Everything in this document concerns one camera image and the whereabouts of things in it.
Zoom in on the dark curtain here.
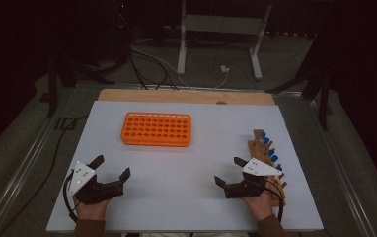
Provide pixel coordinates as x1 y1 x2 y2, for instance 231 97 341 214
264 2 319 38

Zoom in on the wooden test tube rack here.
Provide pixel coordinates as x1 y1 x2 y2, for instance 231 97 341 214
247 128 289 207

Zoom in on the white metal stand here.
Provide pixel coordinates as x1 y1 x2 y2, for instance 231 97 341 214
176 0 273 81

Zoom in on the aluminium frame rail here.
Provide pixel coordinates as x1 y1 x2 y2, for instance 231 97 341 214
274 92 377 237
0 87 76 237

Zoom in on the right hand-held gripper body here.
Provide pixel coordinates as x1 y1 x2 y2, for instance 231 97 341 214
224 157 283 199

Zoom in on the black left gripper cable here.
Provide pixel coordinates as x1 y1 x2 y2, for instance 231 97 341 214
62 170 80 223

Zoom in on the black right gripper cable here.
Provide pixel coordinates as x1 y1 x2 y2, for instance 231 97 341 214
264 179 285 223

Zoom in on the orange plastic test tube rack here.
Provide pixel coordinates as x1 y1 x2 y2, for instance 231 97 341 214
120 112 192 148

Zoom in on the person's left hand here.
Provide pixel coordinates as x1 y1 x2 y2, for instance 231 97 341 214
72 196 112 221

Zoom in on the person's right hand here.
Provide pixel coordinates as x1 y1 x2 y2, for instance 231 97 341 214
242 176 285 222

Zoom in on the black floor cable bundle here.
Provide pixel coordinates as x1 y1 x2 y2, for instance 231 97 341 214
127 42 181 92

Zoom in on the white table sheet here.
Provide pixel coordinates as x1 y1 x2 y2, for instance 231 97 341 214
45 100 325 233

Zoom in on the black tripod stand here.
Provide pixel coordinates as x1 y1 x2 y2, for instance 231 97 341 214
45 53 117 119
264 33 333 131

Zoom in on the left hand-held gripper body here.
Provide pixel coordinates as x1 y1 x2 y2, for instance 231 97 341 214
67 160 125 205

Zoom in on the white adapter cable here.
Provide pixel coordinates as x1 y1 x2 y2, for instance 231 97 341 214
213 70 229 90

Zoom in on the long black floor cable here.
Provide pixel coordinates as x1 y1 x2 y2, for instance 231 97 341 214
0 114 90 237

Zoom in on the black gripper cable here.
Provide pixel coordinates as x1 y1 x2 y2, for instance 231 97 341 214
62 170 80 223
264 179 285 223

